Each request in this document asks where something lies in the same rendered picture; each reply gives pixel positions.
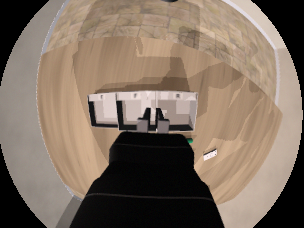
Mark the grey rack of three bins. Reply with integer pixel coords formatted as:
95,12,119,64
87,90,198,132

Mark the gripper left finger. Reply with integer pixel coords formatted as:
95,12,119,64
137,107,151,133

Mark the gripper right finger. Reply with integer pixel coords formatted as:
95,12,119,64
155,108,170,133

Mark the white domino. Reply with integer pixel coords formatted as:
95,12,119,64
203,149,217,161

